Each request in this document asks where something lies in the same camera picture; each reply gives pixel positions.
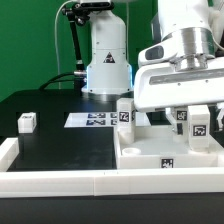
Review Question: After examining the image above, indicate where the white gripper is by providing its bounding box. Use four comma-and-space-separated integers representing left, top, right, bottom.
134, 57, 224, 135

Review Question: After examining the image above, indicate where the white square tabletop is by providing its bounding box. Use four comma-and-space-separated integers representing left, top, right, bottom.
114, 125, 224, 169

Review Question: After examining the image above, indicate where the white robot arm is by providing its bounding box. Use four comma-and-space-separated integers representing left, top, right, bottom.
72, 0, 224, 112

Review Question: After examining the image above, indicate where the white marker sheet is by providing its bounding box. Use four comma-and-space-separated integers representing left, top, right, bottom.
64, 111, 152, 128

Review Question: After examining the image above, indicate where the black cable bundle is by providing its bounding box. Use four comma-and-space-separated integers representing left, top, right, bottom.
38, 6, 88, 91

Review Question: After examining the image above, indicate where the white cable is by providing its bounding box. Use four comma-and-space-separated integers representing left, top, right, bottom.
54, 0, 81, 90

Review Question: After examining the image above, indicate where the white left fence wall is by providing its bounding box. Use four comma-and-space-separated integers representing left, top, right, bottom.
0, 138, 19, 172

